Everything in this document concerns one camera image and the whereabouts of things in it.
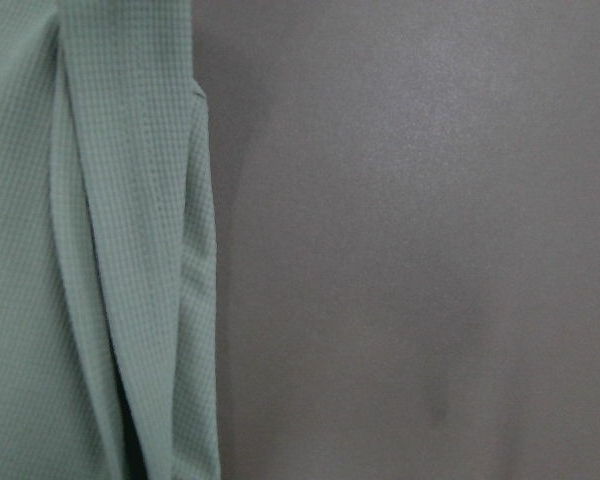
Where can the olive green long-sleeve shirt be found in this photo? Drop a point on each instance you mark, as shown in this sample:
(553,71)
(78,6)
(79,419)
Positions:
(107,245)

